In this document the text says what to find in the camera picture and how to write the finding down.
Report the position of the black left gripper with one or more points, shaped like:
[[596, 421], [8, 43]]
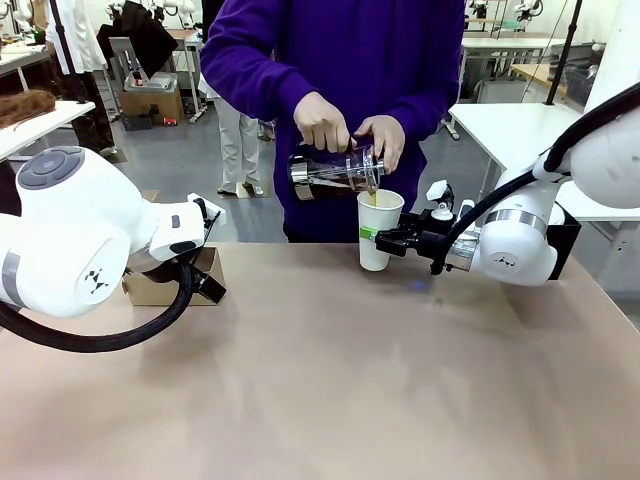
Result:
[[212, 287]]

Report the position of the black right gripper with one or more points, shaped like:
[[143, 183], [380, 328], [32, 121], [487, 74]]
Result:
[[437, 245]]

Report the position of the tall white paper cup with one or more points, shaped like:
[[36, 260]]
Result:
[[372, 255]]

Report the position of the brown cardboard cup carrier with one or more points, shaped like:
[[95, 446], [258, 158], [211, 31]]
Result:
[[150, 296]]

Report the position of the glass French press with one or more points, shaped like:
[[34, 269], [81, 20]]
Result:
[[325, 172]]

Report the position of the person's left forearm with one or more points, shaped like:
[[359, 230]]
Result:
[[425, 115]]

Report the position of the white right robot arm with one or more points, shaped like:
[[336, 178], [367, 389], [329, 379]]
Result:
[[515, 250]]

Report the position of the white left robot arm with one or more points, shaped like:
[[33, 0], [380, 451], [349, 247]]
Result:
[[75, 225]]

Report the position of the person's right forearm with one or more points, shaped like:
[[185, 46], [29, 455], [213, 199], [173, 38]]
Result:
[[250, 80]]

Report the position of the person's left hand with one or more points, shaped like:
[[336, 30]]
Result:
[[387, 137]]

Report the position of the person's right hand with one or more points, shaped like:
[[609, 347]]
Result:
[[322, 122]]

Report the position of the person in white trousers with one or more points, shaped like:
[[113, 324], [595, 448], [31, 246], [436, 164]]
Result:
[[232, 150]]

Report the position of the black plastic box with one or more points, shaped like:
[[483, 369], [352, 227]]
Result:
[[565, 240]]

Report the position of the cardboard box on floor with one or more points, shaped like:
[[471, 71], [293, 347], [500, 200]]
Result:
[[150, 105]]

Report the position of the person's purple sweater torso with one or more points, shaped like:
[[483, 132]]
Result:
[[340, 50]]

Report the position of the long white workbench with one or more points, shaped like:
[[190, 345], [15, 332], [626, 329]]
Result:
[[500, 42]]

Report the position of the grey plastic bin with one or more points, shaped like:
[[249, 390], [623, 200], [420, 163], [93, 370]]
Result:
[[160, 82]]

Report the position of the white table with brown pile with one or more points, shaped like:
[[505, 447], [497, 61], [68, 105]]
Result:
[[45, 125]]

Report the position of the black stand pole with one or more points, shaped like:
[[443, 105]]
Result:
[[565, 55]]

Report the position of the brown fibrous pile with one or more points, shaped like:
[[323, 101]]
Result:
[[25, 105]]

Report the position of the black jacket on chair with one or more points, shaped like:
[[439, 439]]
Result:
[[140, 35]]

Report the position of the person in white coat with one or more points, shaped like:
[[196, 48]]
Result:
[[75, 40]]

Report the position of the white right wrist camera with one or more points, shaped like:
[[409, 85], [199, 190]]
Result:
[[439, 189]]

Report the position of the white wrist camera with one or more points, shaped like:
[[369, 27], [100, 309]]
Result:
[[210, 207], [439, 189]]

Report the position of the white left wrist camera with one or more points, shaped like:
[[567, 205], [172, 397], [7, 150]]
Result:
[[210, 207]]

